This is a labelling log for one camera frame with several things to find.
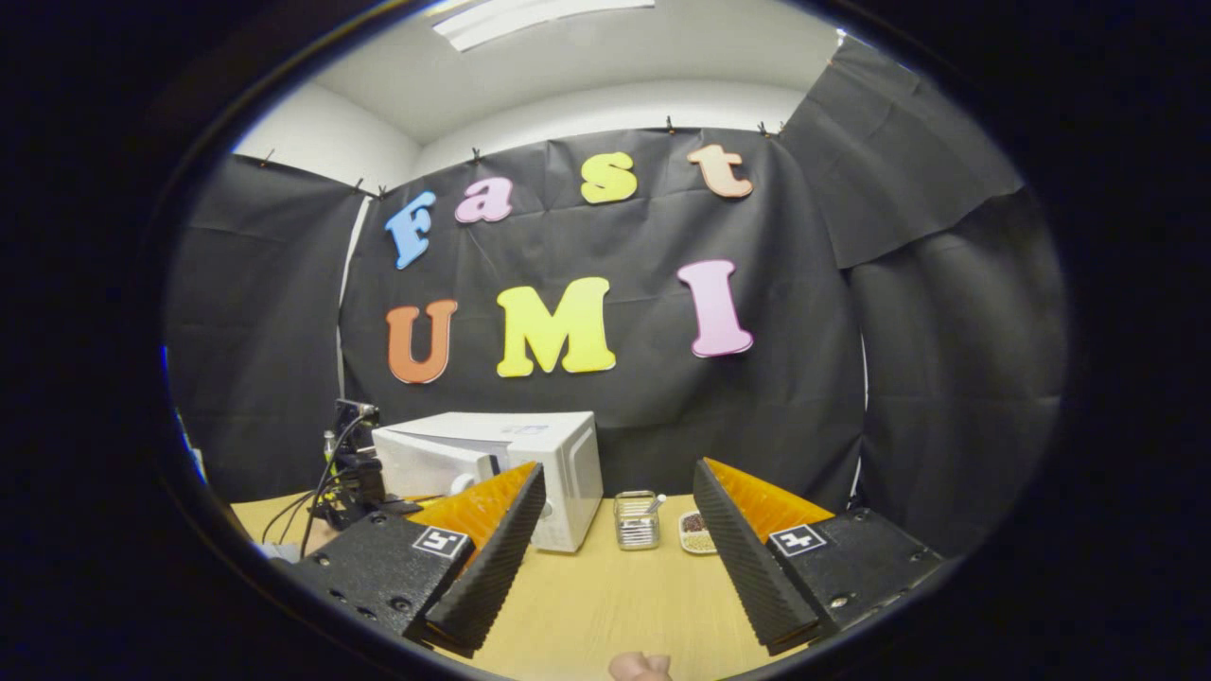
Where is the row of small cloth clips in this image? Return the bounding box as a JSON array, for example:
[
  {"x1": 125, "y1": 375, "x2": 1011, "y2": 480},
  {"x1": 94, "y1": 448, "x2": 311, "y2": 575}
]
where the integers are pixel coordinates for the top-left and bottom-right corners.
[{"x1": 260, "y1": 57, "x2": 838, "y2": 200}]

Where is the white microwave oven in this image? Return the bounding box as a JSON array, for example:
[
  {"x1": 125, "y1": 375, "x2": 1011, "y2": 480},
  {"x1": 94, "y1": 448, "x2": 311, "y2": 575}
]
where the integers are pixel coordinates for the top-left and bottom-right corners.
[{"x1": 372, "y1": 410, "x2": 605, "y2": 554}]

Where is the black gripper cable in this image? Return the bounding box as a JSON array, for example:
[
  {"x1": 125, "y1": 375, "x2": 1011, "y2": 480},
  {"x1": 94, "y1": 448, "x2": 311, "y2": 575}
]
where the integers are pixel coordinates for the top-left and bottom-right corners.
[{"x1": 260, "y1": 416, "x2": 372, "y2": 559}]

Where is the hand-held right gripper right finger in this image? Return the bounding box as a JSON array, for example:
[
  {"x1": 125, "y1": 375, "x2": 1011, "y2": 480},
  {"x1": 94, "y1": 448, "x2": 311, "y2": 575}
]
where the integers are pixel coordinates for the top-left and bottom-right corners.
[{"x1": 693, "y1": 459, "x2": 949, "y2": 658}]

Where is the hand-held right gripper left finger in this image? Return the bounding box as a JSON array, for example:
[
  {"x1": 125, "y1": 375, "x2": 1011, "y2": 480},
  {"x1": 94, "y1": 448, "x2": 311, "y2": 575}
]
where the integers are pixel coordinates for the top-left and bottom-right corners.
[{"x1": 272, "y1": 462, "x2": 548, "y2": 660}]

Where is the clear glass jar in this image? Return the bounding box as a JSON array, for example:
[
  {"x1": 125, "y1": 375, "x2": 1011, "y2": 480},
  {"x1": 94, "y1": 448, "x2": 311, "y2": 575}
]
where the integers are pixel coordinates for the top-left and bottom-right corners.
[{"x1": 613, "y1": 490, "x2": 665, "y2": 551}]

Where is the black backdrop cloth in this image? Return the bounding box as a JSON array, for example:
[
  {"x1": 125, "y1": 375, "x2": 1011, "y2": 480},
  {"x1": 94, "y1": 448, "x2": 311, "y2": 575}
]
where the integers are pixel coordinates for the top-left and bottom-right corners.
[{"x1": 166, "y1": 38, "x2": 1070, "y2": 559}]

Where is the white divided dish with grains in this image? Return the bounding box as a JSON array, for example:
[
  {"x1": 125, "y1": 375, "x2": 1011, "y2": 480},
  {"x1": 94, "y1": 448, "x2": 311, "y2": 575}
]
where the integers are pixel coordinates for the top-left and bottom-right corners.
[{"x1": 678, "y1": 511, "x2": 720, "y2": 555}]

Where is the long ceiling light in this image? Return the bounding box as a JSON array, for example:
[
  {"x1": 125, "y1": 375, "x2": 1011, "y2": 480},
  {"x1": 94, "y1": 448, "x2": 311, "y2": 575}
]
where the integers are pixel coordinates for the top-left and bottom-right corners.
[{"x1": 430, "y1": 0, "x2": 656, "y2": 53}]

